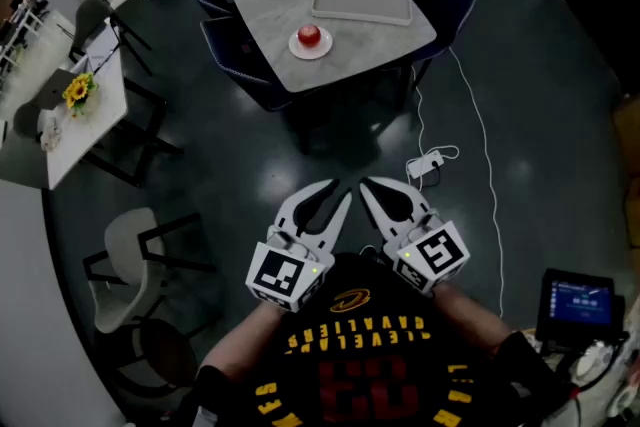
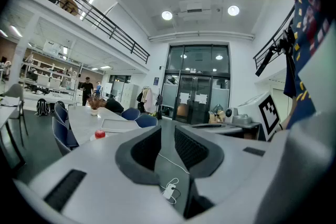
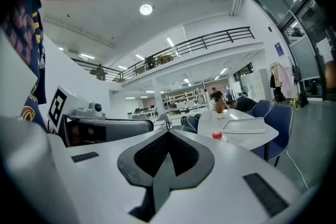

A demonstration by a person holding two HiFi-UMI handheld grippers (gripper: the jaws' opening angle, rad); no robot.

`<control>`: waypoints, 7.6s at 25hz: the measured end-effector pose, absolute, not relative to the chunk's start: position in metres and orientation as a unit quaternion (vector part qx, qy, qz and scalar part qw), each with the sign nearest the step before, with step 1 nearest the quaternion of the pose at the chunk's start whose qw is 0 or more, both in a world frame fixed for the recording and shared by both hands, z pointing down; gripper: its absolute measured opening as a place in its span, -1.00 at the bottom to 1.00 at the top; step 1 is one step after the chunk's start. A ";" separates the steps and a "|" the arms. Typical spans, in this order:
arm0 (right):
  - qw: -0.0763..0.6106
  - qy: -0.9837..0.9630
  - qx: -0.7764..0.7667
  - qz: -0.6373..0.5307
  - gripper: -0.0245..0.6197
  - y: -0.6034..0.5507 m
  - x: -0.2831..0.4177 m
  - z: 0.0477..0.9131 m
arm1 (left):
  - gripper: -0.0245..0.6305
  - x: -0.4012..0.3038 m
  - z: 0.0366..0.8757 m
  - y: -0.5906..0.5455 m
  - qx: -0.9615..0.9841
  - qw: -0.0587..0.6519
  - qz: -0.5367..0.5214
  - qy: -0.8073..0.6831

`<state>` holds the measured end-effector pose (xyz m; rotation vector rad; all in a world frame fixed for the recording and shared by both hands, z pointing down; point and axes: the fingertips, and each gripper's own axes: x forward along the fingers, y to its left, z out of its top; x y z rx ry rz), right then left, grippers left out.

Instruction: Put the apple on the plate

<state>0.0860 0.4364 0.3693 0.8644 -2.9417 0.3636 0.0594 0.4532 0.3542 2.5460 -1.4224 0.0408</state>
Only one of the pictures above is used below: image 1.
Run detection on long white cable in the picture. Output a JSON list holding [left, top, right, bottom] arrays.
[[448, 47, 505, 319]]

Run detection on person's black printed jersey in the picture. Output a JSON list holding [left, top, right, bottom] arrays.
[[169, 252, 576, 427]]

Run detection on person's right forearm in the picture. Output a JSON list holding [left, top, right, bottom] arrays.
[[434, 284, 516, 356]]

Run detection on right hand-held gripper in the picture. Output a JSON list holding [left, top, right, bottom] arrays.
[[358, 177, 471, 299]]

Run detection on white power strip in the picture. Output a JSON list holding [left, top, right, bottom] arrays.
[[405, 152, 446, 180]]

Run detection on red apple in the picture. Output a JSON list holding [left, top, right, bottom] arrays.
[[297, 24, 322, 48]]

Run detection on black tablet screen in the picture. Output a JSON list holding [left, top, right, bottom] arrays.
[[535, 268, 626, 346]]

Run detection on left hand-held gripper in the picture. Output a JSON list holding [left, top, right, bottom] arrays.
[[244, 178, 353, 314]]

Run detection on person's left forearm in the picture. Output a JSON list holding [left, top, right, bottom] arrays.
[[199, 302, 286, 381]]

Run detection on open laptop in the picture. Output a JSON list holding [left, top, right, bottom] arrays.
[[84, 22, 122, 75]]

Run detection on grey chair black legs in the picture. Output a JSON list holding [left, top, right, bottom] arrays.
[[68, 0, 154, 76]]

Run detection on white round saucer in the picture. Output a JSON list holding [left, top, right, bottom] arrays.
[[288, 25, 334, 61]]

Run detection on white crumpled cloth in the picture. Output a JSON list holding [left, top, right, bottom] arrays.
[[39, 117, 64, 152]]

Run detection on sunflower bouquet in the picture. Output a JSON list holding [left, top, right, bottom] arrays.
[[62, 72, 100, 118]]

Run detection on light grey armchair black frame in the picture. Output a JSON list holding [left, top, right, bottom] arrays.
[[82, 207, 219, 336]]

